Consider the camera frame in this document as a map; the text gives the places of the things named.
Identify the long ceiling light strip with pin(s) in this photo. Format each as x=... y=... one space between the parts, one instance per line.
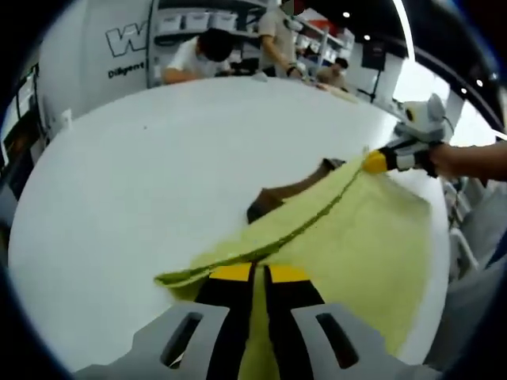
x=404 y=35

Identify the yellow garment with grey sleeves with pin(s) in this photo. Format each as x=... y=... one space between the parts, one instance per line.
x=356 y=237

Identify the white storage bin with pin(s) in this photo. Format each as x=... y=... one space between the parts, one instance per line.
x=224 y=18
x=198 y=20
x=171 y=21

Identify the white cup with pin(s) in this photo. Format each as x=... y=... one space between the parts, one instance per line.
x=66 y=120

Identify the beige garment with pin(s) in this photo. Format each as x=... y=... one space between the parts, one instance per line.
x=340 y=93

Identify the person's grey clothing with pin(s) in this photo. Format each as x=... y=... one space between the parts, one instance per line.
x=475 y=308

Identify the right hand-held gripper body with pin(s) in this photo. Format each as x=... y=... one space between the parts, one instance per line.
x=425 y=122

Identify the small white crumpled cloth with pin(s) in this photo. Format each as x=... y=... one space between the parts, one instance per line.
x=261 y=77

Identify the person's right hand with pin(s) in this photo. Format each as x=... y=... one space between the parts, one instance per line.
x=447 y=160

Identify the white mesh office chair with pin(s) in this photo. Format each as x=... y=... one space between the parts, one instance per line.
x=461 y=221

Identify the metal storage shelf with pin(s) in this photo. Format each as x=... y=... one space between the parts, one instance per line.
x=152 y=47

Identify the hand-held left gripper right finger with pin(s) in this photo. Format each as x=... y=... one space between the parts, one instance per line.
x=293 y=316

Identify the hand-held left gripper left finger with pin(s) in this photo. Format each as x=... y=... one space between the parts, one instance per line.
x=226 y=316

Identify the black sign on stand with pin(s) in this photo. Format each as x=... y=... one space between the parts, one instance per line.
x=373 y=55

